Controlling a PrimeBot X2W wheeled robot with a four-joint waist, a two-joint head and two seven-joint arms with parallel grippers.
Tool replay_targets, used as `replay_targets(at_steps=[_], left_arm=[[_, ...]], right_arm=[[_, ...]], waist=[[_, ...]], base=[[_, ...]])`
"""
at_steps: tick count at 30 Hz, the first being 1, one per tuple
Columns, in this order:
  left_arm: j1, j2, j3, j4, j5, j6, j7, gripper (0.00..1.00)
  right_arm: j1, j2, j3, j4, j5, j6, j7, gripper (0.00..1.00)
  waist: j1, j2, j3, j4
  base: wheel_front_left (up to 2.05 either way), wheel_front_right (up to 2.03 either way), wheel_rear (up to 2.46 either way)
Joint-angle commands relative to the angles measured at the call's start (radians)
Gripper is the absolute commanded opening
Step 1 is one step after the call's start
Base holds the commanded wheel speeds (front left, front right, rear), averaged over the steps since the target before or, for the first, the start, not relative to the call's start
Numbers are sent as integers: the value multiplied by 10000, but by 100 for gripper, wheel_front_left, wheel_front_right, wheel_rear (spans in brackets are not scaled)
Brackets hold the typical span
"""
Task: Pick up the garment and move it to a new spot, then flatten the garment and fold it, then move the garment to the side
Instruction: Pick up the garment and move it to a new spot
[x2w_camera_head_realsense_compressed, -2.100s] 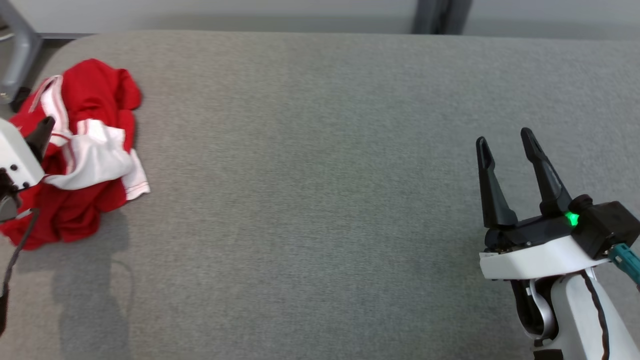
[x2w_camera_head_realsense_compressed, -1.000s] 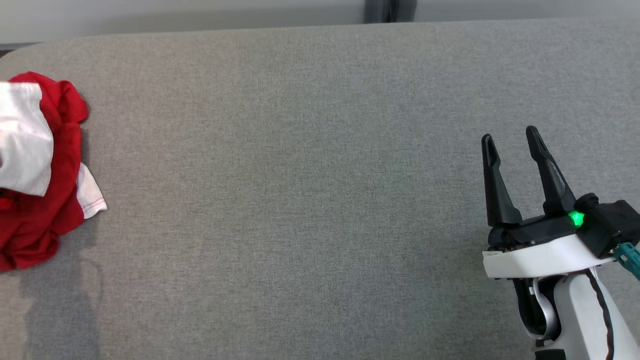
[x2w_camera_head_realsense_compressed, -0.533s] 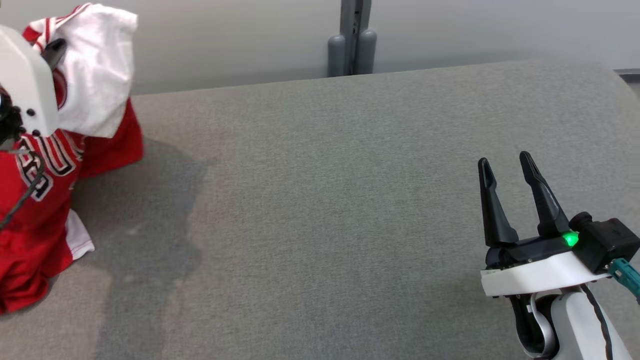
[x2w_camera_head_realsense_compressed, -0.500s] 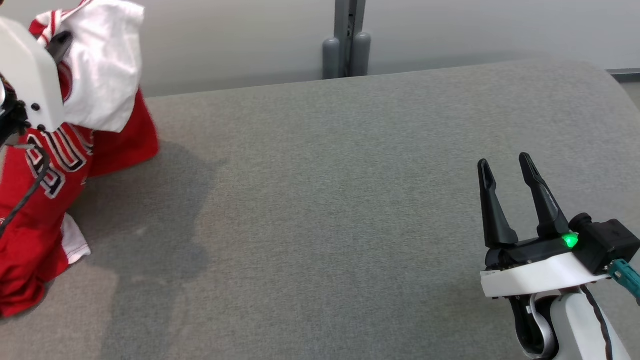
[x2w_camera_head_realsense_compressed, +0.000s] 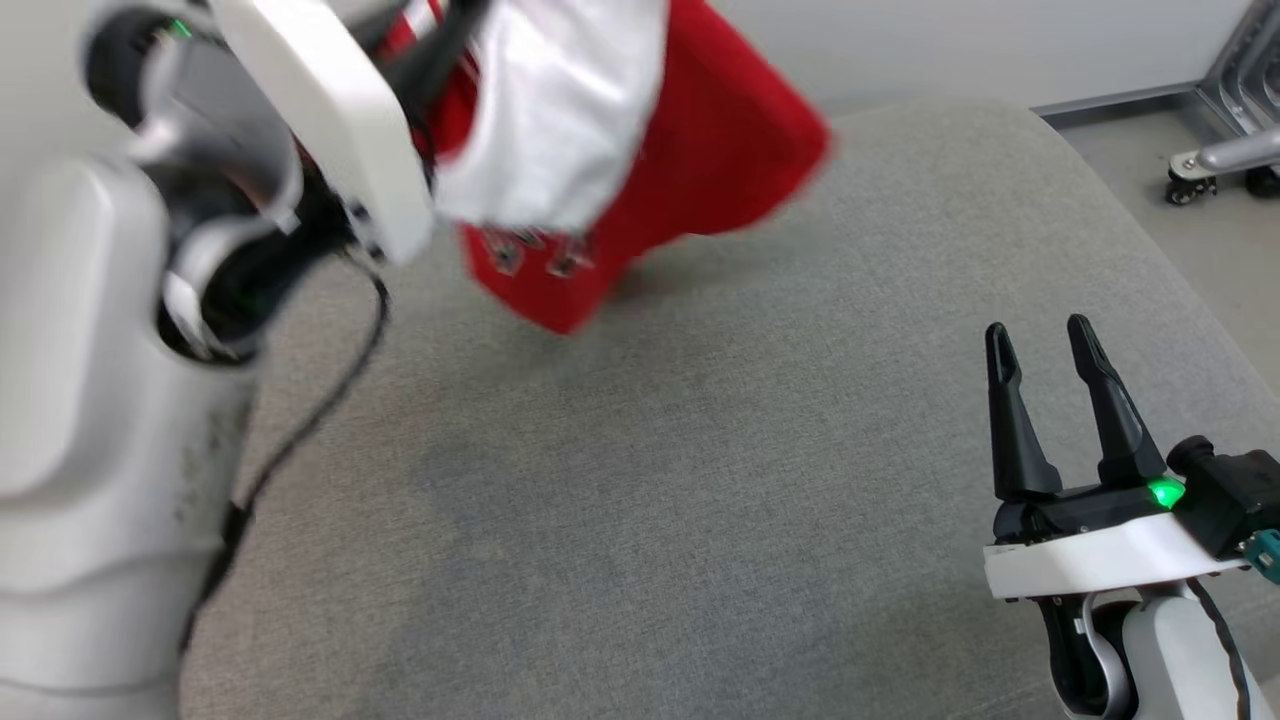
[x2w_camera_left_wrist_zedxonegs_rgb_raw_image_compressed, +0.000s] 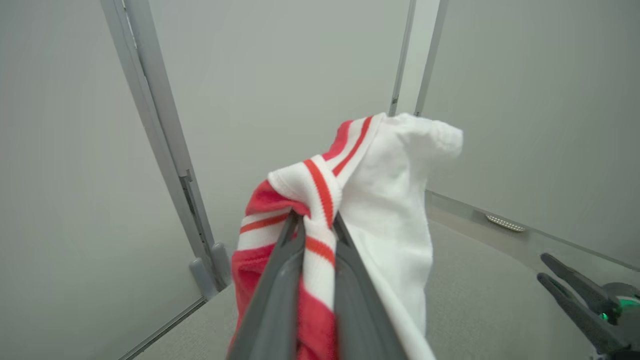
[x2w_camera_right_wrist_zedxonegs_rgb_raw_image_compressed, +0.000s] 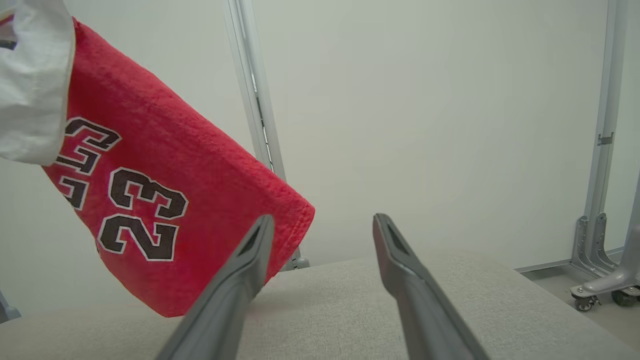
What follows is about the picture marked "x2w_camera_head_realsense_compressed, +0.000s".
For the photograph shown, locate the right camera cable teal plug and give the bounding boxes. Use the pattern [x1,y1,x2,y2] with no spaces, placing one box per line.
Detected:
[1245,530,1280,583]

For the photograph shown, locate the red white jersey shirt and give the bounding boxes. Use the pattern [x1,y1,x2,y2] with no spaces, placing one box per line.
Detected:
[375,0,833,336]

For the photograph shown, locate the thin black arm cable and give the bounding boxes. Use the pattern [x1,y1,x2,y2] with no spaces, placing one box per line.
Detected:
[180,250,391,651]
[1185,578,1253,720]

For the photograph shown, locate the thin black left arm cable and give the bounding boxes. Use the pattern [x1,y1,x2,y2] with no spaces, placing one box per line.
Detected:
[180,250,391,651]

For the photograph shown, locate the grey metal wheeled stand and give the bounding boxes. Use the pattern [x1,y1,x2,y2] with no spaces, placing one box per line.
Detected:
[1165,0,1280,186]

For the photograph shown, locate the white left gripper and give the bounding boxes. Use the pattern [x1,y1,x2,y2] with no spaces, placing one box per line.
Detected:
[213,0,493,266]

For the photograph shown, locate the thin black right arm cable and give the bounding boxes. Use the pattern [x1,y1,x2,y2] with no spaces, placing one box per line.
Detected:
[1185,578,1253,720]

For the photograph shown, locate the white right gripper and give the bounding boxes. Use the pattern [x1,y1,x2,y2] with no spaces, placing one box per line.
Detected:
[985,314,1251,601]

